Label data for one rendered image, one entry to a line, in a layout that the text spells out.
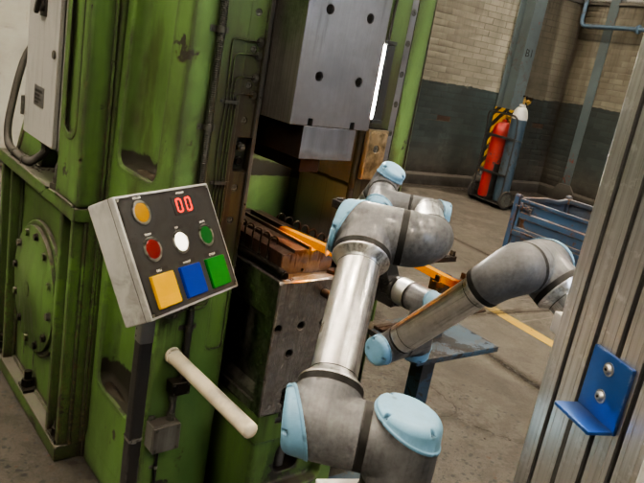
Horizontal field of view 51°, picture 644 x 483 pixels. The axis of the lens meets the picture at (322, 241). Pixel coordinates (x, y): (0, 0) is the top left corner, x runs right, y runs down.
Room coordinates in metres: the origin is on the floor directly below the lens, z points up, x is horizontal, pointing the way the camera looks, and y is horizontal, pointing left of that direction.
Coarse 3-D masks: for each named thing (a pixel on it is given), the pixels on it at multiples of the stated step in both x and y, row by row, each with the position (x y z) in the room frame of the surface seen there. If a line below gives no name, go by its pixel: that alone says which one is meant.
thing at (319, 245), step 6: (282, 228) 2.11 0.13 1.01; (288, 228) 2.10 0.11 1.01; (294, 234) 2.05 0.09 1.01; (300, 234) 2.05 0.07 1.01; (300, 240) 2.03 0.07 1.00; (306, 240) 2.01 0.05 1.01; (312, 240) 1.99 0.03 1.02; (312, 246) 1.98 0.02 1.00; (318, 246) 1.96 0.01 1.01; (324, 246) 1.94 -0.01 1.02; (324, 252) 1.94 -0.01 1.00
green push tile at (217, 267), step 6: (210, 258) 1.57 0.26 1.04; (216, 258) 1.59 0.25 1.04; (222, 258) 1.61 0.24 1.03; (210, 264) 1.56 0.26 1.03; (216, 264) 1.58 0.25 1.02; (222, 264) 1.60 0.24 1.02; (210, 270) 1.55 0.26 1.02; (216, 270) 1.57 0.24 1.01; (222, 270) 1.59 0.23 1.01; (228, 270) 1.61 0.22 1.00; (210, 276) 1.55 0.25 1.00; (216, 276) 1.56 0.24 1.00; (222, 276) 1.58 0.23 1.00; (228, 276) 1.60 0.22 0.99; (216, 282) 1.55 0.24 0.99; (222, 282) 1.57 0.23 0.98; (228, 282) 1.59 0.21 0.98
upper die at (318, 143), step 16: (272, 128) 2.02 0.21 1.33; (288, 128) 1.96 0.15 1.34; (304, 128) 1.91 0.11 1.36; (320, 128) 1.95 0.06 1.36; (336, 128) 1.99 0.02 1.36; (272, 144) 2.01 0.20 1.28; (288, 144) 1.95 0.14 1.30; (304, 144) 1.92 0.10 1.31; (320, 144) 1.96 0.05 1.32; (336, 144) 2.00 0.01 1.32; (352, 144) 2.04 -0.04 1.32
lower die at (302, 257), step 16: (256, 224) 2.15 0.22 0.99; (288, 224) 2.22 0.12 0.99; (240, 240) 2.09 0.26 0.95; (256, 240) 2.02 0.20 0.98; (272, 240) 2.03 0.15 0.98; (288, 240) 2.04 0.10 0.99; (272, 256) 1.95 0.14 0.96; (288, 256) 1.93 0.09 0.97; (304, 256) 1.97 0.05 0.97; (320, 256) 2.01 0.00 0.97; (288, 272) 1.93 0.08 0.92
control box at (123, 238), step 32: (160, 192) 1.52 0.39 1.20; (192, 192) 1.62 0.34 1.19; (96, 224) 1.40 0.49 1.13; (128, 224) 1.39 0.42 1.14; (160, 224) 1.48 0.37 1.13; (192, 224) 1.57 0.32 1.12; (128, 256) 1.36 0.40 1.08; (160, 256) 1.43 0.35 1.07; (192, 256) 1.53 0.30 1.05; (224, 256) 1.63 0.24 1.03; (128, 288) 1.35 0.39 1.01; (224, 288) 1.58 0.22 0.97; (128, 320) 1.35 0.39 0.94
